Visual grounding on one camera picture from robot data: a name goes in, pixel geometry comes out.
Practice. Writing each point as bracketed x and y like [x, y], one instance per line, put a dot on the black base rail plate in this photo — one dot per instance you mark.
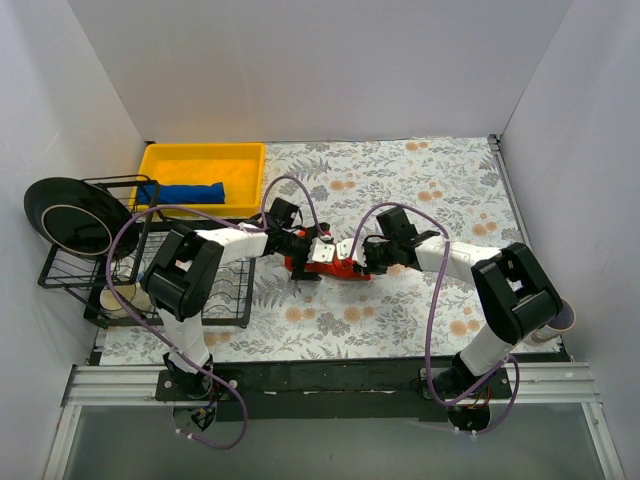
[334, 389]

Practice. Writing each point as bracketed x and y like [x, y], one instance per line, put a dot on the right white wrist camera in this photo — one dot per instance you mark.
[347, 249]

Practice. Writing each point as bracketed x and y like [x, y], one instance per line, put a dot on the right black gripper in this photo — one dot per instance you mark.
[368, 256]

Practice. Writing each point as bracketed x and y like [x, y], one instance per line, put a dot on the orange t shirt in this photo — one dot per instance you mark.
[345, 270]

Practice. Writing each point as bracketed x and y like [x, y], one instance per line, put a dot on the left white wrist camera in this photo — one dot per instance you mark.
[322, 250]

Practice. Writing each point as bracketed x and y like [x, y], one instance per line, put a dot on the yellow plastic bin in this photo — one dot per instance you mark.
[238, 167]

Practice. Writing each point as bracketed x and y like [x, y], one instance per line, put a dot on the floral table mat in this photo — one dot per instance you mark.
[455, 181]

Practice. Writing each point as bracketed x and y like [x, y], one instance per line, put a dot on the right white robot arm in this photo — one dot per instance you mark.
[516, 295]

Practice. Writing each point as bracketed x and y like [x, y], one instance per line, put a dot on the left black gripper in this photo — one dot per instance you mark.
[304, 257]

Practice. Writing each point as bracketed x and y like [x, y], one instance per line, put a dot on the aluminium frame rail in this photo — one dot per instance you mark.
[540, 383]

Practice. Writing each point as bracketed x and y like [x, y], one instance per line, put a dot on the blue rolled t shirt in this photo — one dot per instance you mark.
[181, 194]

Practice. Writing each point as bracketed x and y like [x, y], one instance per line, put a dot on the black wire dish rack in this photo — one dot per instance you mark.
[229, 303]

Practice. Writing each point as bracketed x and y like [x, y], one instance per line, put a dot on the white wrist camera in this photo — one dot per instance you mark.
[322, 250]
[347, 249]

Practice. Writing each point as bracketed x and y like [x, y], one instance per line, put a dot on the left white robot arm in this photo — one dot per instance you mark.
[181, 276]

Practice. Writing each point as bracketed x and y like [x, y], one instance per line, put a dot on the purple ceramic mug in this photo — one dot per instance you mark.
[560, 324]

